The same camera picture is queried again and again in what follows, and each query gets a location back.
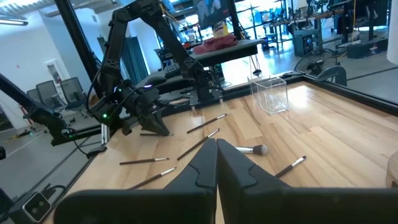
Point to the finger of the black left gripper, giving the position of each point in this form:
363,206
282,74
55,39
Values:
155,124
129,127

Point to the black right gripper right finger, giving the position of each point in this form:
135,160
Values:
264,205

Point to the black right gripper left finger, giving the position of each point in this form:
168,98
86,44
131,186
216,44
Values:
174,205

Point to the thin black makeup brush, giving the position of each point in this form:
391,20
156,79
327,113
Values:
155,134
152,178
144,160
206,123
198,144
290,166

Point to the fluffy powder makeup brush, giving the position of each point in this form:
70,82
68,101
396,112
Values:
259,150

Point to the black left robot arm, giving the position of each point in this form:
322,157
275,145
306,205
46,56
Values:
118,46

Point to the black computer mouse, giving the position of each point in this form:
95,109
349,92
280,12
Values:
155,81

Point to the grey mesh office chair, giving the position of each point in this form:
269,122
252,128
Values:
73,90
32,95
48,93

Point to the red cloth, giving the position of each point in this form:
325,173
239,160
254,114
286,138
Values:
214,44

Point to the black desk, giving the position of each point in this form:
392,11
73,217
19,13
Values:
230,51

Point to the yellow label bottle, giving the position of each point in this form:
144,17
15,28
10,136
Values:
220,29

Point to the clear acrylic organizer box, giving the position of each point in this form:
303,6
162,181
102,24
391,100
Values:
270,93

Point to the black computer monitor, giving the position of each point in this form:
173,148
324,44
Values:
211,12

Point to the ceiling tube light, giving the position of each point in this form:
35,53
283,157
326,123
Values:
12,21

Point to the black aluminium rig frame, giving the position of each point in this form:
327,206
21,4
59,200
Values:
77,40

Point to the small silver-faced table camera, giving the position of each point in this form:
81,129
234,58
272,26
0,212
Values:
35,207

